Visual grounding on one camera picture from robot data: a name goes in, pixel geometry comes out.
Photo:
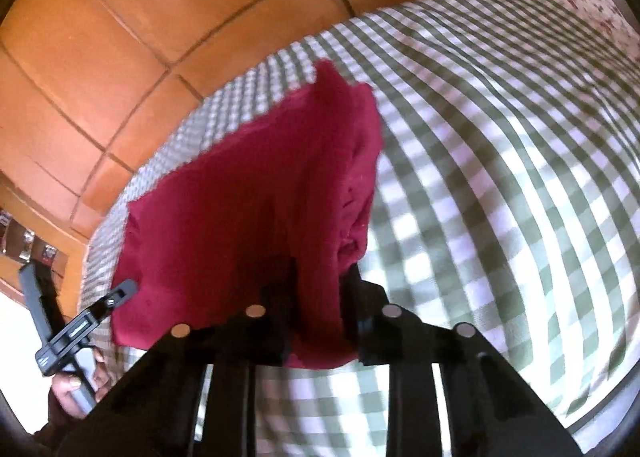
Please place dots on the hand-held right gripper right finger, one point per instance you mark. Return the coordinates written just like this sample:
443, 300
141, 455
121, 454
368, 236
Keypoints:
365, 319

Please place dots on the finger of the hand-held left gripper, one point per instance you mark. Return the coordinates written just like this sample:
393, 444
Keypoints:
119, 294

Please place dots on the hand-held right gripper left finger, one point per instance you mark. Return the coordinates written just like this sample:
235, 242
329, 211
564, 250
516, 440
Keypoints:
278, 324

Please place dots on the dark red cloth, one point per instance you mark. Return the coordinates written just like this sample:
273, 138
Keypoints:
240, 197

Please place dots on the person's left forearm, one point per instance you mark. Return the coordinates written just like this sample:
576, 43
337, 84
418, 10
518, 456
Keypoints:
55, 429

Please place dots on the person's left hand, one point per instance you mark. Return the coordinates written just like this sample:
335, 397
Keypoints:
62, 394

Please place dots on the metal furniture fitting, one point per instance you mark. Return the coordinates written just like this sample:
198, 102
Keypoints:
27, 242

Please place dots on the green white checkered bed sheet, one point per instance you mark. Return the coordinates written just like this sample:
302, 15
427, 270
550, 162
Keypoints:
500, 162

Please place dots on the floral cream quilt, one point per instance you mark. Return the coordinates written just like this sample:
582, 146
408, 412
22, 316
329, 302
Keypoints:
590, 2

